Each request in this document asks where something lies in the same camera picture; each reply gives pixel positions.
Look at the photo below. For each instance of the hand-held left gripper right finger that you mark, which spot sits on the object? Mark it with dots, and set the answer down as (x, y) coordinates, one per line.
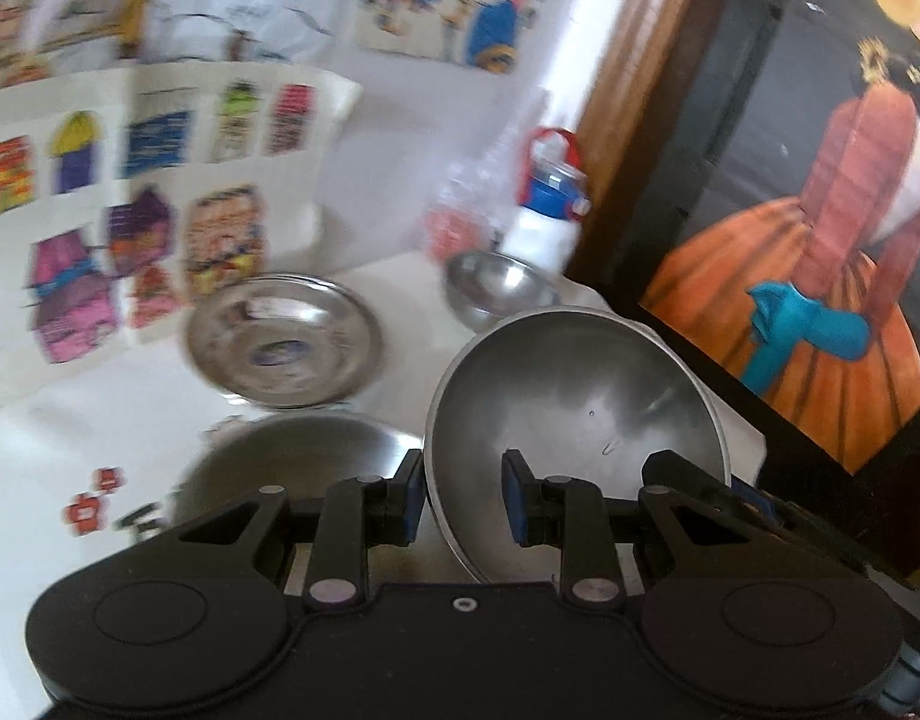
(516, 499)

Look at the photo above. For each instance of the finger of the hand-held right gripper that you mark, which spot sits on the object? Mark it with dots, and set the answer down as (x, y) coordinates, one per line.
(752, 499)

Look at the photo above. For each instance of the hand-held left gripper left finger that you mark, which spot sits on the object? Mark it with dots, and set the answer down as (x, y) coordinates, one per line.
(409, 499)

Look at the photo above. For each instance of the steel plate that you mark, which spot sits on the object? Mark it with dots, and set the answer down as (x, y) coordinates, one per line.
(280, 345)

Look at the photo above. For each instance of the small steel bowl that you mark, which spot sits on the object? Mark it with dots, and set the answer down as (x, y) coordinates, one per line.
(497, 292)

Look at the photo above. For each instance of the white blue water bottle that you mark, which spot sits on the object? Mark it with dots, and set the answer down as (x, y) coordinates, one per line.
(542, 232)

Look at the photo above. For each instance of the clear plastic bag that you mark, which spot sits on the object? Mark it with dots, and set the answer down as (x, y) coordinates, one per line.
(467, 210)

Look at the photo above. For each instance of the cream printed duck cloth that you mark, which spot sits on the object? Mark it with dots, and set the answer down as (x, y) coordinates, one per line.
(70, 450)

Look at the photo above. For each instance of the orange dress wall painting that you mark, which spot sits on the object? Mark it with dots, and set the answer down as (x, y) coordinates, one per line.
(842, 255)

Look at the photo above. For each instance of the coloured houses wall drawing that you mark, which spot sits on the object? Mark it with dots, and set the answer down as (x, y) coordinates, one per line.
(167, 187)

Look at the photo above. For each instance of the brown wooden frame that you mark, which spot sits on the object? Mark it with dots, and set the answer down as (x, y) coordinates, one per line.
(655, 90)

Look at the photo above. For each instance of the teddy bear wall drawing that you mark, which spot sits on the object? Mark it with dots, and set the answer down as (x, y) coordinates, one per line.
(445, 7)

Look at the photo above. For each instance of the fan boy wall drawing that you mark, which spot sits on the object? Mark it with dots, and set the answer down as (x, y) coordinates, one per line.
(205, 0)

